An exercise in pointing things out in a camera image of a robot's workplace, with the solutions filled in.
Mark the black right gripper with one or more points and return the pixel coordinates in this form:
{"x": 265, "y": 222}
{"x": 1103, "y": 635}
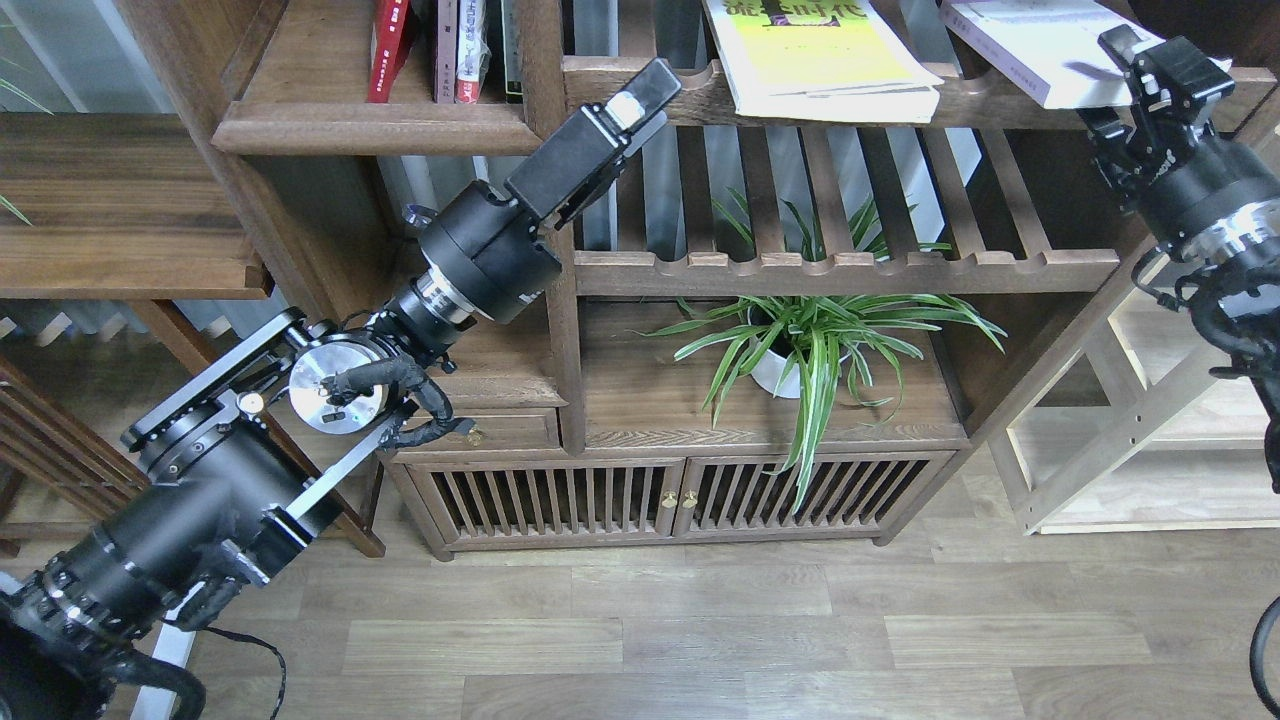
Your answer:
{"x": 1204, "y": 197}

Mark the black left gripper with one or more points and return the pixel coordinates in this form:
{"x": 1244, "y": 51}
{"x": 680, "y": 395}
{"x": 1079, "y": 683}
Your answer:
{"x": 483, "y": 250}

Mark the white lavender book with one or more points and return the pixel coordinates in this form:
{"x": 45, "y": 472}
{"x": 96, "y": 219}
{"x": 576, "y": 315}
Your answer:
{"x": 1049, "y": 49}

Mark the red cover book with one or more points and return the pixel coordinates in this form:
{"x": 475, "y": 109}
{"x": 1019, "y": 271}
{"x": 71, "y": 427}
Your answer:
{"x": 394, "y": 29}

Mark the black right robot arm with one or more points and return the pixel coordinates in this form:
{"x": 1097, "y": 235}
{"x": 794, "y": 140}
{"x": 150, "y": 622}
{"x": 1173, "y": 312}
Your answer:
{"x": 1234, "y": 308}

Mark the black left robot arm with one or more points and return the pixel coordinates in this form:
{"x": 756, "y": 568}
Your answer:
{"x": 244, "y": 459}

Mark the light wooden shelf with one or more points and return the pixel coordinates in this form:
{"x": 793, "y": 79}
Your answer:
{"x": 1122, "y": 426}

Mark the dark upright book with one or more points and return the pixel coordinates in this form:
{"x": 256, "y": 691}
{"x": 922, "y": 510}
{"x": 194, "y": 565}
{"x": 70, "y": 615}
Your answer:
{"x": 513, "y": 78}

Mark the yellow cover book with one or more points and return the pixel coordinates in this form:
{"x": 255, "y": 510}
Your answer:
{"x": 833, "y": 61}

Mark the red white upright book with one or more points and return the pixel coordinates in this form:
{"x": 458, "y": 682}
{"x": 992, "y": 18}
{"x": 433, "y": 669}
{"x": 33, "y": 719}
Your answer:
{"x": 472, "y": 52}

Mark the dark wooden bookshelf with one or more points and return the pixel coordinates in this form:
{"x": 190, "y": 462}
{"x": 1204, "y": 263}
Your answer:
{"x": 272, "y": 93}

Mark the green spider plant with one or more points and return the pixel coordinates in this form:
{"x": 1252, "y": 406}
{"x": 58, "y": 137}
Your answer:
{"x": 868, "y": 324}

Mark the white plant pot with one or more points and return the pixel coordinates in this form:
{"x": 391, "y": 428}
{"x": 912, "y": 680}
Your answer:
{"x": 770, "y": 374}

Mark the left slatted cabinet door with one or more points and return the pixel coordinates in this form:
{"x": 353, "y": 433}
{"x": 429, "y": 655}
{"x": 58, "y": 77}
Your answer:
{"x": 476, "y": 506}

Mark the dark slatted wooden chair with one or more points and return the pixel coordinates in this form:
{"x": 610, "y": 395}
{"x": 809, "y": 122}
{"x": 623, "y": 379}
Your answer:
{"x": 40, "y": 442}

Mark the white stand leg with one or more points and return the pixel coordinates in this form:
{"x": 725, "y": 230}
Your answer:
{"x": 168, "y": 644}

